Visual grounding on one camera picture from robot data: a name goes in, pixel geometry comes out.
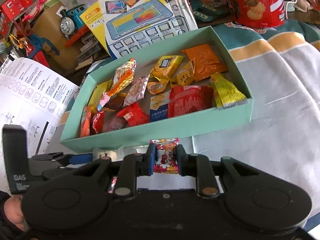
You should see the pink white candy packet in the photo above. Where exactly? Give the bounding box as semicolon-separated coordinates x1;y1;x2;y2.
150;138;180;174

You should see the orange red snack packet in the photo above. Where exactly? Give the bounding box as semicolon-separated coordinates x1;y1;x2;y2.
80;105;92;137

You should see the small red snack packet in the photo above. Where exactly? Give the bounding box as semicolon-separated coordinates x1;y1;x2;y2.
116;102;150;127

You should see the blue white snack packet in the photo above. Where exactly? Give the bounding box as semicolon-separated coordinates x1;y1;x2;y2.
150;91;170;122

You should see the plain yellow snack packet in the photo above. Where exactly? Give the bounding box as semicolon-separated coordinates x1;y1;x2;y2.
88;79;113;112

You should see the yellow long candy packet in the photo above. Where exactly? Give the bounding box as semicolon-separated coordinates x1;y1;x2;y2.
210;73;247;109

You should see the orange white snack bag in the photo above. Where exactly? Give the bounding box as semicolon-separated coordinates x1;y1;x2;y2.
97;58;137;111

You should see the left hand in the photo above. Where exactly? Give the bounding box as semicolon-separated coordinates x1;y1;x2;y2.
4;195;26;232

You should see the white instruction sheet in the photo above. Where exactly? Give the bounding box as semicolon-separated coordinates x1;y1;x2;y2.
0;56;80;196

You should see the mint green cardboard box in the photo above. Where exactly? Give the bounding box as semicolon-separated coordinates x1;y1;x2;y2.
60;25;254;153

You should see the striped blanket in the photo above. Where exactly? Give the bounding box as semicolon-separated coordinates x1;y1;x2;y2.
60;19;320;230

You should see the blue toy train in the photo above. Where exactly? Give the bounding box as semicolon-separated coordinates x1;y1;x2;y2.
60;4;89;48

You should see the toy tablet box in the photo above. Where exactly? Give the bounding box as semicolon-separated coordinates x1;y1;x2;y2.
80;0;197;59

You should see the teal dinosaur toy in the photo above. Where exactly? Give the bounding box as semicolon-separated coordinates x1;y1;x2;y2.
188;0;229;23

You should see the red toy box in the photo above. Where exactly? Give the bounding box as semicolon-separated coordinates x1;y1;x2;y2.
1;0;33;21

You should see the red biscuit tin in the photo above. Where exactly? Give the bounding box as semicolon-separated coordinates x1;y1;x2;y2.
228;0;285;28

